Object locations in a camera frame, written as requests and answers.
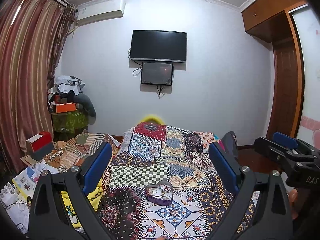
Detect person's right hand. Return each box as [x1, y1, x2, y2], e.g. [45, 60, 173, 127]
[288, 188, 303, 219]

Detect yellow duck towel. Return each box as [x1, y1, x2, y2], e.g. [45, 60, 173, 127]
[60, 178, 104, 232]

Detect orange box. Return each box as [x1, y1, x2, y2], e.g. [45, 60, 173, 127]
[53, 102, 76, 114]

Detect pile of white clothes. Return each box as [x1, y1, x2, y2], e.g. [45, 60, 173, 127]
[55, 75, 85, 95]

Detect black wall television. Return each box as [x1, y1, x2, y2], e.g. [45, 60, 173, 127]
[130, 30, 187, 63]

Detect red and white box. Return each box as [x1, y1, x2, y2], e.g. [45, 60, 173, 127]
[26, 131, 54, 161]

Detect wooden wardrobe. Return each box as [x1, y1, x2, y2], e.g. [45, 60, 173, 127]
[241, 0, 319, 147]

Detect white air conditioner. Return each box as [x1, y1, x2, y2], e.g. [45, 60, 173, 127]
[77, 0, 125, 26]

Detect red cord bracelet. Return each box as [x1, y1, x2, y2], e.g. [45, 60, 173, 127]
[159, 184, 173, 196]

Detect colourful patchwork bedspread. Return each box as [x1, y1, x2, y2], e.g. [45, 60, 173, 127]
[97, 122, 234, 239]

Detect striped brown curtain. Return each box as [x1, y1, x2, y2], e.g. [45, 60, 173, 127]
[1, 0, 75, 172]

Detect dark green bag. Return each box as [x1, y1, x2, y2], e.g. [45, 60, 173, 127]
[73, 93, 97, 125]

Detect small black wall monitor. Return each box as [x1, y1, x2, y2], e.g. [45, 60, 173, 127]
[140, 62, 174, 86]

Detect brown striped patchwork blanket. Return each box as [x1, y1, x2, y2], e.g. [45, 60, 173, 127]
[43, 131, 120, 173]

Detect scattered papers and booklets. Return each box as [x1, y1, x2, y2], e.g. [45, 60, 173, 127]
[1, 161, 59, 234]

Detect green patterned storage box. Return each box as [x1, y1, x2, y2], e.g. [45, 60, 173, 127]
[51, 110, 88, 133]

